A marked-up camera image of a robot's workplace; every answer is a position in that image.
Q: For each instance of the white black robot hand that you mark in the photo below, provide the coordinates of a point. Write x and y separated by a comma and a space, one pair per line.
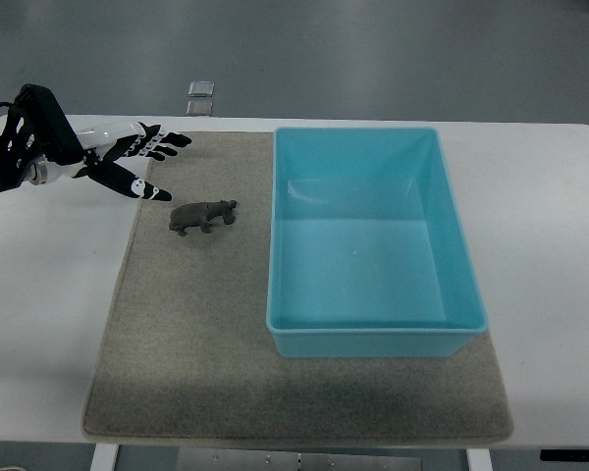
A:
103, 147

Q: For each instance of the brown hippo toy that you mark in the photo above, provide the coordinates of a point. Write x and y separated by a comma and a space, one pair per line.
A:
200, 215

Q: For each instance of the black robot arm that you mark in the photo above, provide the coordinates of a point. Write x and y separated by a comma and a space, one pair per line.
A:
34, 125

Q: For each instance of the blue plastic box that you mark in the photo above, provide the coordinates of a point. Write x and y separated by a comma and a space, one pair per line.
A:
367, 254

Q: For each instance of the lower floor socket plate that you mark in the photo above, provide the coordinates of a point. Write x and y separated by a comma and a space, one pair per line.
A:
199, 108

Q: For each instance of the floor socket plate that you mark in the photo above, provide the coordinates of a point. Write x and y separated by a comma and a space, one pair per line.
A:
201, 88
199, 108

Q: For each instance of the upper floor socket plate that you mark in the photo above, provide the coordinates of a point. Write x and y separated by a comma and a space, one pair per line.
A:
201, 88

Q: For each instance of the grey felt mat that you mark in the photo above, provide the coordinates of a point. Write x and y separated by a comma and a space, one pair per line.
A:
187, 356

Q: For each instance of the left white table leg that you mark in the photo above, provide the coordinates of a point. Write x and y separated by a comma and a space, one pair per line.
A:
104, 457

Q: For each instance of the white table leg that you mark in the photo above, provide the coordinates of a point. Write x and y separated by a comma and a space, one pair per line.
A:
479, 459
104, 457

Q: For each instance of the right white table leg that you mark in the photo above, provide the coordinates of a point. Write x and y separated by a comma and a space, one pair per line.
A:
479, 459

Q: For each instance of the black table control panel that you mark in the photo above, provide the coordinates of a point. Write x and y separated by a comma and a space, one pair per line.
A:
577, 455

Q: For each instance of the metal table frame plate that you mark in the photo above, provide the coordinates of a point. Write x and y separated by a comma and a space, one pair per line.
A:
232, 459

